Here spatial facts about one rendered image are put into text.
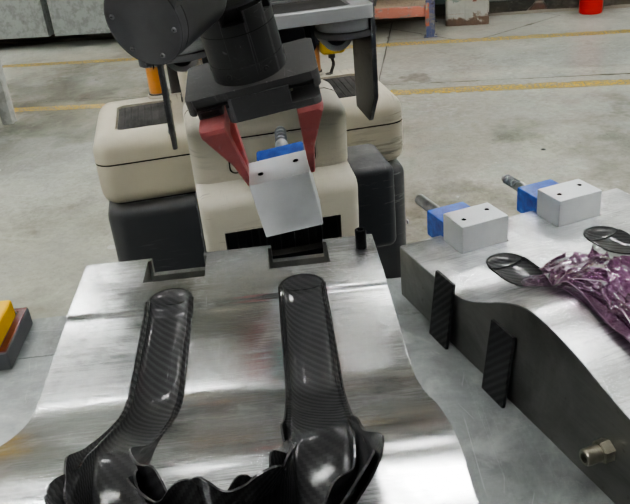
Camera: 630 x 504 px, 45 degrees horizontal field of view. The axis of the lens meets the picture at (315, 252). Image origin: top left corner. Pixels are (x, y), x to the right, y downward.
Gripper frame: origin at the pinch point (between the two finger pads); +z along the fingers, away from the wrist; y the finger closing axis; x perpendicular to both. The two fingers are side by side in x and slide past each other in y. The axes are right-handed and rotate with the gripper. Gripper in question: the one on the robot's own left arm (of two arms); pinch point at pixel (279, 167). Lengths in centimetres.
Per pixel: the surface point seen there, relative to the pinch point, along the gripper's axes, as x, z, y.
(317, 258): -0.2, 10.0, 1.0
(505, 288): -6.9, 12.7, 16.2
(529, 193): 9.4, 15.4, 23.2
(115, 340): -11.7, 4.5, -14.7
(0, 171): 266, 119, -151
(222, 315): -10.0, 5.9, -6.7
